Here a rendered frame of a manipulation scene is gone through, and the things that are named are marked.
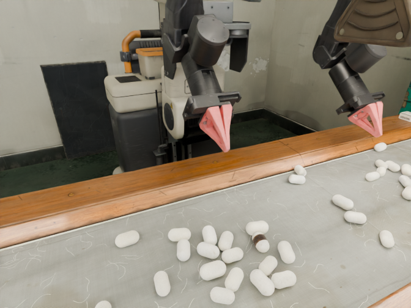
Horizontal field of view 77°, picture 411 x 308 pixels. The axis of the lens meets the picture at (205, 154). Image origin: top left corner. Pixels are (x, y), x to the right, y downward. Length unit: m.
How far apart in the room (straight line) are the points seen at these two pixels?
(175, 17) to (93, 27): 1.76
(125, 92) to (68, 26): 1.18
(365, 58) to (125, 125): 0.90
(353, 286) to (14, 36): 2.22
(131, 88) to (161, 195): 0.71
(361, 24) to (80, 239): 0.47
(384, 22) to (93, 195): 0.49
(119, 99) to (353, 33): 0.97
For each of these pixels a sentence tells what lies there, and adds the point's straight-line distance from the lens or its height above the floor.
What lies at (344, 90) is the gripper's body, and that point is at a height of 0.90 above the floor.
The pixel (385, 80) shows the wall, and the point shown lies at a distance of 2.22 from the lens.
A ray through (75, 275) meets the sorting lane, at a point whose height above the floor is 0.74.
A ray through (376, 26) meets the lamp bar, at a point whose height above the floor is 1.06.
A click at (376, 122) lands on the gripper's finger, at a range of 0.73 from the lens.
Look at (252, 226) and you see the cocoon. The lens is 0.44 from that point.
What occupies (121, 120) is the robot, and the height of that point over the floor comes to 0.66.
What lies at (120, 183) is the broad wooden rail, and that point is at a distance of 0.55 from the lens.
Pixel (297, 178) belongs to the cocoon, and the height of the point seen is 0.76.
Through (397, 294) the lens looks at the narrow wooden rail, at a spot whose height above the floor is 0.76.
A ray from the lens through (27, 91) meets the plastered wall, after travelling 2.32.
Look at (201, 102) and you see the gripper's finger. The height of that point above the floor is 0.93.
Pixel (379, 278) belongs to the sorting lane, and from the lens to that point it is 0.47.
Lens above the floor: 1.06
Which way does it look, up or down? 28 degrees down
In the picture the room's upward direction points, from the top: straight up
